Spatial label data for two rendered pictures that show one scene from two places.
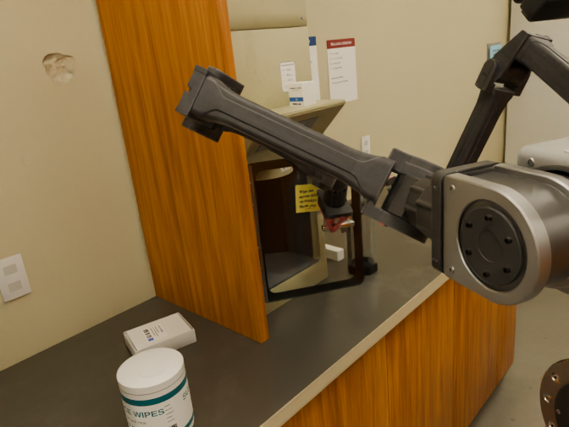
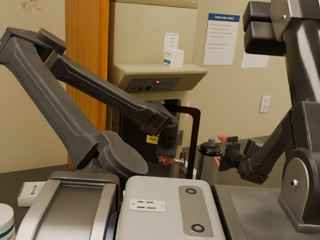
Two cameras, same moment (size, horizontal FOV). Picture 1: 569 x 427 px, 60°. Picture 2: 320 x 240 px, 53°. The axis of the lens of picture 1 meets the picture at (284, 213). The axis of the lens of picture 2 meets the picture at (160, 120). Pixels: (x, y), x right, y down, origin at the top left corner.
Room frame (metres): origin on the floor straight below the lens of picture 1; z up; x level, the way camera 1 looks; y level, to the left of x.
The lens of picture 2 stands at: (0.23, -0.39, 1.71)
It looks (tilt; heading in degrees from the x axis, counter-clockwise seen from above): 19 degrees down; 17
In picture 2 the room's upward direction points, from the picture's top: 5 degrees clockwise
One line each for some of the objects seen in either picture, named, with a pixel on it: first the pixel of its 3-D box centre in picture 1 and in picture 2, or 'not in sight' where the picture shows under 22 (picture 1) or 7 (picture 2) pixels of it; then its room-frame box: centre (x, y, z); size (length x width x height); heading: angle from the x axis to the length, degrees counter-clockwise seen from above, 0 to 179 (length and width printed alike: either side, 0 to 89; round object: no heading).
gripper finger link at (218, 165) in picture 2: not in sight; (222, 158); (1.41, -0.30, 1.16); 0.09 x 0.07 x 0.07; 46
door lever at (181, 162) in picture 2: (337, 223); (172, 158); (1.24, -0.14, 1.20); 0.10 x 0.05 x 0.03; 101
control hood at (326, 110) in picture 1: (294, 126); (160, 80); (1.30, -0.05, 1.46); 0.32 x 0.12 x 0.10; 136
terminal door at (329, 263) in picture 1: (308, 228); (153, 155); (1.25, -0.06, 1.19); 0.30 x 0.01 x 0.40; 101
